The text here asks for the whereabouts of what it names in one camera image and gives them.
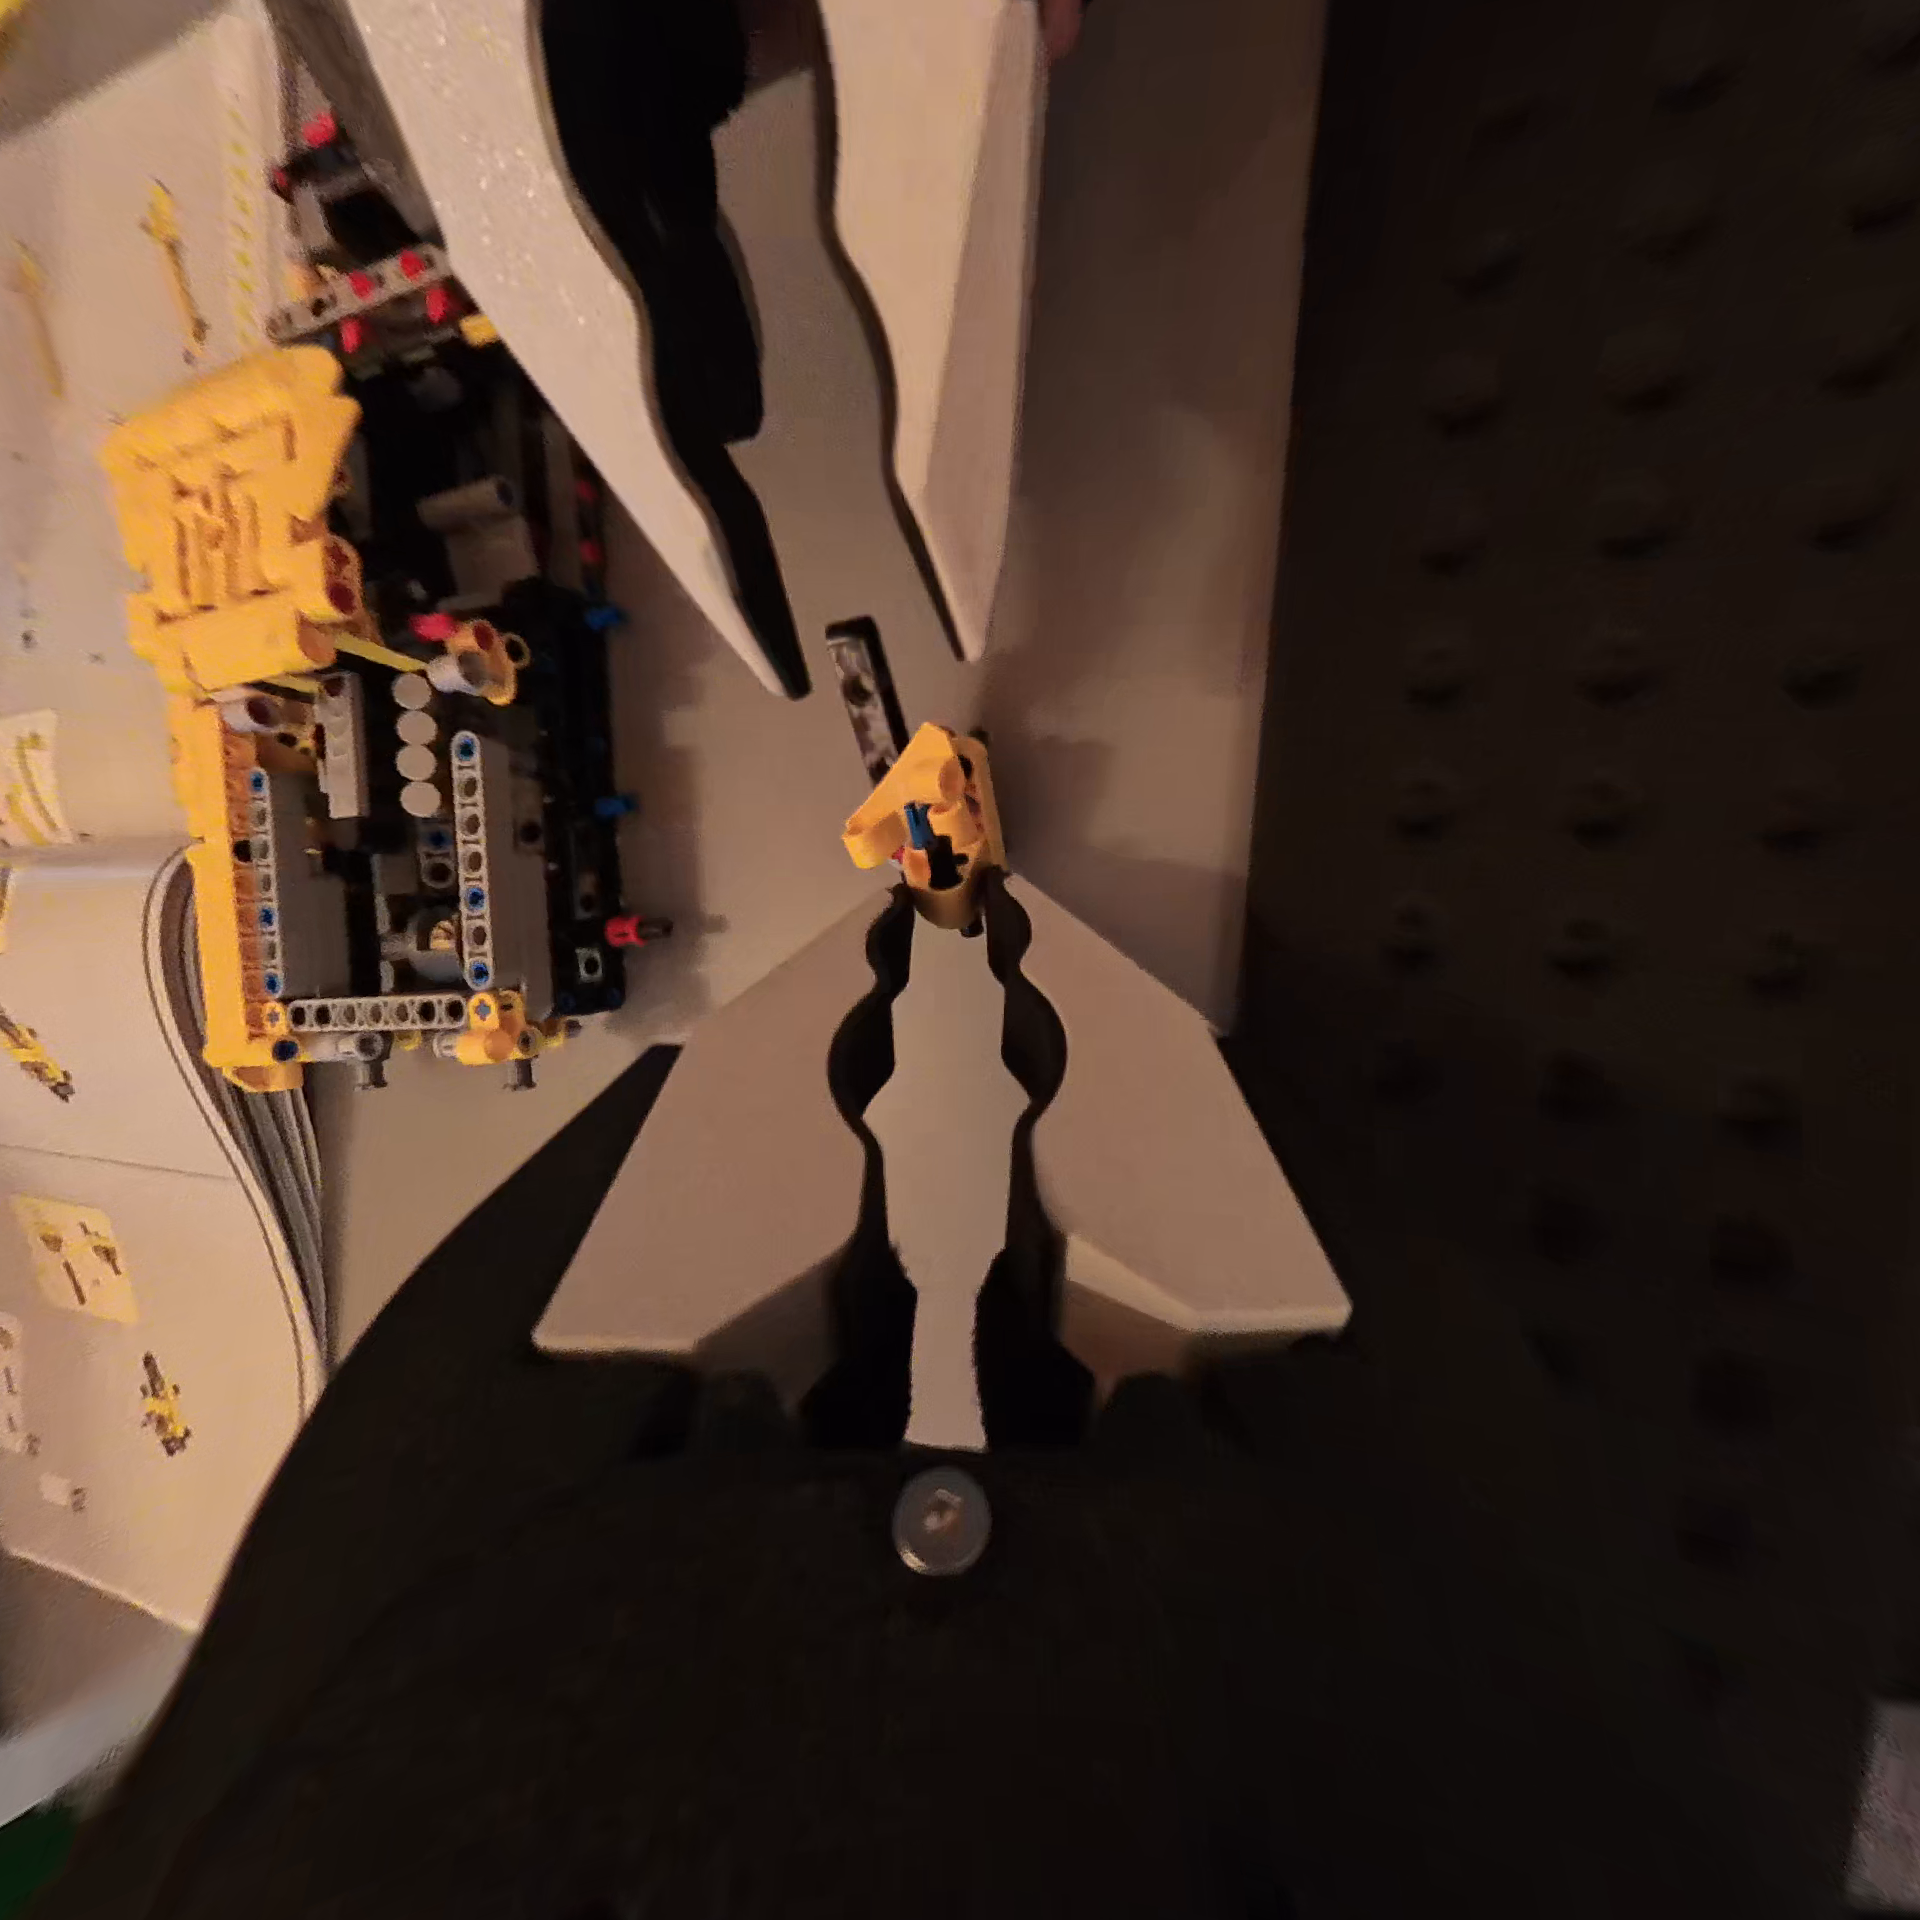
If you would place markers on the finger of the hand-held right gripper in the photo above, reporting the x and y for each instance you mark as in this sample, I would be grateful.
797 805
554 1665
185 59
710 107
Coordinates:
510 193
961 303

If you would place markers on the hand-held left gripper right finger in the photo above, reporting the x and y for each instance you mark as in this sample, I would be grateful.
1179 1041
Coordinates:
1169 1188

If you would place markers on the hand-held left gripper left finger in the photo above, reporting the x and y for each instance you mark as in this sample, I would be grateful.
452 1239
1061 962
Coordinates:
707 1199

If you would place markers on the yellow black toy car model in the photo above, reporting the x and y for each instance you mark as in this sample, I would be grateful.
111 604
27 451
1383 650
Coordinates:
240 495

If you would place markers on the small yellow brick assembly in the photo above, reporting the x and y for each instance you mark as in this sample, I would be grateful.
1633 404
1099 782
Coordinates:
938 811

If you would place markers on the grey desk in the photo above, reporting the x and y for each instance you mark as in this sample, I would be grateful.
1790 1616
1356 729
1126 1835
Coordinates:
1153 524

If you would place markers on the black perforated pad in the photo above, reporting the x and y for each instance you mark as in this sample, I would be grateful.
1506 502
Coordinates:
1576 748

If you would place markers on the open instruction booklet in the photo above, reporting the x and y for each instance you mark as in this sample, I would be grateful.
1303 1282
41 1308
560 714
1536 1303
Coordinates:
88 1050

